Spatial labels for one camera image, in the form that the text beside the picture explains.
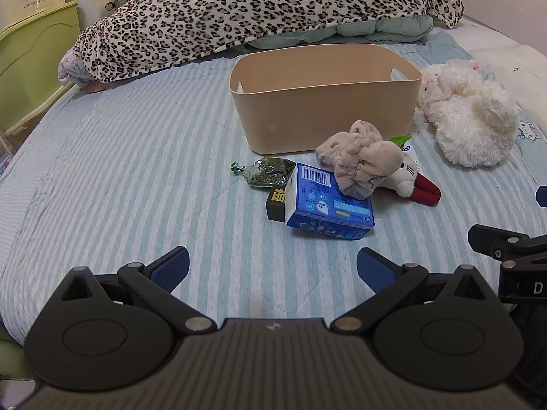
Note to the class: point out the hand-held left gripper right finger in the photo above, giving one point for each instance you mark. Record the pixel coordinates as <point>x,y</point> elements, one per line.
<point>376,268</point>

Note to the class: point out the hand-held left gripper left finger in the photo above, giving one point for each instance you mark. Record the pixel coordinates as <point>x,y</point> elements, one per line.
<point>171,267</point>

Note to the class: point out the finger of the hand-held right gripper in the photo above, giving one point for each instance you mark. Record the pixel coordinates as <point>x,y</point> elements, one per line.
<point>542,196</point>
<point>485,235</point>

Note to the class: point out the blue tissue pack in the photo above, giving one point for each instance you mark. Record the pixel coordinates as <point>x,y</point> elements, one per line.
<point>324,207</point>

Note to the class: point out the white doll with red legs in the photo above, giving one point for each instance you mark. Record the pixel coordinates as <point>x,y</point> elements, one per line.
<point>410,177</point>

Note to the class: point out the striped blue bed sheet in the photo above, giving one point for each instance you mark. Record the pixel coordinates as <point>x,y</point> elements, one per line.
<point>128,179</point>

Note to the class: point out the white fluffy plush toy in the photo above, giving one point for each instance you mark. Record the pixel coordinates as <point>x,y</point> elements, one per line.
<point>470,115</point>

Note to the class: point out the beige fluffy scrunchie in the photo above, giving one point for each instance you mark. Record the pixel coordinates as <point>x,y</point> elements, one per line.
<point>363,160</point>

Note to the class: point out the small black box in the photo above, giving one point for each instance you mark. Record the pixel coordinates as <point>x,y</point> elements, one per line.
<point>275,207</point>

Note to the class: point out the green and white small packet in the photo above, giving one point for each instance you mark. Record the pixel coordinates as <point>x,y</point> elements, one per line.
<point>401,140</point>

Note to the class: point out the green dried herb packet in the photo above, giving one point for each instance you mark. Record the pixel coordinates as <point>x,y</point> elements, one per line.
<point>267,173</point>

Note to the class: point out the white pillow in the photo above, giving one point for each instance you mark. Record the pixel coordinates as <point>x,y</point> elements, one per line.
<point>504,51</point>

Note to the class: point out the beige plastic storage bin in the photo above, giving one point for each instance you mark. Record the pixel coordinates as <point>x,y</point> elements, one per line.
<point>324,106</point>

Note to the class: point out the pink floral pillow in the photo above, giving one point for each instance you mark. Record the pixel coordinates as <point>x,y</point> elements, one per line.
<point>72,72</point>

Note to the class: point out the green checked quilt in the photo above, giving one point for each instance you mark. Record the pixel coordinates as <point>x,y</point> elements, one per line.
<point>342,34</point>

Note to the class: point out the green wooden cabinet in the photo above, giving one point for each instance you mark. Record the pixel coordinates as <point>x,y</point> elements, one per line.
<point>30,68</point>

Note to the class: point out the leopard print blanket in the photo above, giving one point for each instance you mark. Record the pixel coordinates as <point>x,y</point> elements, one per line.
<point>239,8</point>

